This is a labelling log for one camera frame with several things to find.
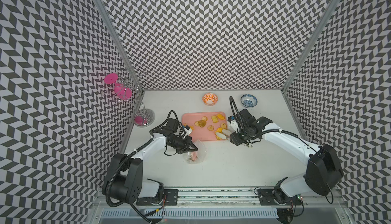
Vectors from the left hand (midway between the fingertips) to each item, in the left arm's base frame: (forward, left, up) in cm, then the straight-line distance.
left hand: (196, 150), depth 80 cm
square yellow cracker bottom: (+10, -13, -7) cm, 18 cm away
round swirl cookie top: (+26, -5, -8) cm, 27 cm away
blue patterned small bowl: (+39, -36, -5) cm, 53 cm away
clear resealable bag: (-3, 0, -2) cm, 3 cm away
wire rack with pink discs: (+26, +38, +22) cm, 50 cm away
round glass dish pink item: (+26, +36, -7) cm, 45 cm away
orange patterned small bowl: (+42, -9, -6) cm, 43 cm away
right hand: (+5, -22, 0) cm, 23 cm away
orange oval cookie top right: (+28, -16, -9) cm, 33 cm away
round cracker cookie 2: (+19, -17, -6) cm, 26 cm away
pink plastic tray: (+21, -5, -8) cm, 23 cm away
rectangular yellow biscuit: (+25, -11, -8) cm, 29 cm away
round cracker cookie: (+18, -9, -7) cm, 21 cm away
